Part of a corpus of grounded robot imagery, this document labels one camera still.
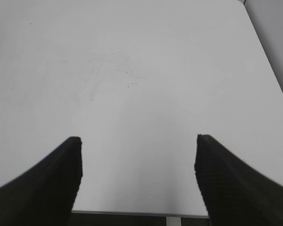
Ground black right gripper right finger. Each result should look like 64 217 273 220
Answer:
194 134 283 226

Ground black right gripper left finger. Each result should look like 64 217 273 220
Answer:
0 137 83 226

